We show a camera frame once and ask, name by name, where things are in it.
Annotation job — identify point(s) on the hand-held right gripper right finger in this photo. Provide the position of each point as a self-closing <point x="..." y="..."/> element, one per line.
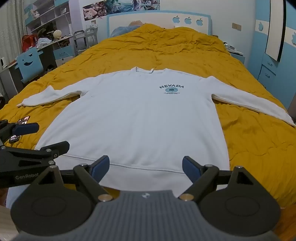
<point x="190" y="168"/>

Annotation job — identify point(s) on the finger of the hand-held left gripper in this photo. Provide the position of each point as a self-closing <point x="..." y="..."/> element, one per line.
<point x="57" y="147"/>
<point x="26" y="128"/>

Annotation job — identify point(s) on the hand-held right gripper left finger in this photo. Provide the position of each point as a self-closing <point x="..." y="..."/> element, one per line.
<point x="101" y="167"/>

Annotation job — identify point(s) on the white printed sweatshirt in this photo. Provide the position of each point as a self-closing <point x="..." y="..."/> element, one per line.
<point x="138" y="120"/>

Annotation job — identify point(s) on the blue smiling-face chair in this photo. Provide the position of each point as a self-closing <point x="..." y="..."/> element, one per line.
<point x="29" y="62"/>

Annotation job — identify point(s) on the blue drawer unit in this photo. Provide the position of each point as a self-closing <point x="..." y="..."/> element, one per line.
<point x="63" y="55"/>

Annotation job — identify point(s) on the red bag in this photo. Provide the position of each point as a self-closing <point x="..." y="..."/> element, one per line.
<point x="29" y="42"/>

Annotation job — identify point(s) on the white plastic bag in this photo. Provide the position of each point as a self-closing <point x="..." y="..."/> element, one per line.
<point x="44" y="42"/>

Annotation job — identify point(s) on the cluttered desk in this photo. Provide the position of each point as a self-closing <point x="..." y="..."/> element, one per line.
<point x="53" y="42"/>

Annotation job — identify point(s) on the white curtain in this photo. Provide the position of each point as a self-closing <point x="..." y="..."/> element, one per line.
<point x="10" y="39"/>

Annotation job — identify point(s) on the round white globe lamp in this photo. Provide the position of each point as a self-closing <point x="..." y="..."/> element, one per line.
<point x="57" y="34"/>

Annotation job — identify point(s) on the grey trolley cart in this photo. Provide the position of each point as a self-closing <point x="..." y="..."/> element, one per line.
<point x="84" y="39"/>

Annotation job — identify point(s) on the white and blue bookshelf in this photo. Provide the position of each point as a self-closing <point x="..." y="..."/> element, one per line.
<point x="46" y="14"/>

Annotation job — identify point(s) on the yellow quilted blanket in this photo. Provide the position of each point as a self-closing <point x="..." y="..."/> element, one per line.
<point x="166" y="51"/>

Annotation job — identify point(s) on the blue nightstand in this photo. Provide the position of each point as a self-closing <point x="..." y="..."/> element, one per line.
<point x="235" y="56"/>

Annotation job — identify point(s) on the blue and white wardrobe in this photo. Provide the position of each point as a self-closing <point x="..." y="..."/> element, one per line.
<point x="266" y="71"/>

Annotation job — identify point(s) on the blue pillow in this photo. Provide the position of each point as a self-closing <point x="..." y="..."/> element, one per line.
<point x="122" y="30"/>

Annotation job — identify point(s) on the white and blue headboard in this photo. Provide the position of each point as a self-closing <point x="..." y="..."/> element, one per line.
<point x="159" y="19"/>

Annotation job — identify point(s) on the black-framed mirror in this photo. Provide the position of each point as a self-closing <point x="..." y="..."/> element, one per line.
<point x="274" y="30"/>

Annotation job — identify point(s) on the wall poster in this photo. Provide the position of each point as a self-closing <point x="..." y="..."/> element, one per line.
<point x="99" y="11"/>
<point x="138" y="5"/>

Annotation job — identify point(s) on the wall switch plate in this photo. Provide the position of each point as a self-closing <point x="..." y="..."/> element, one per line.
<point x="236" y="26"/>

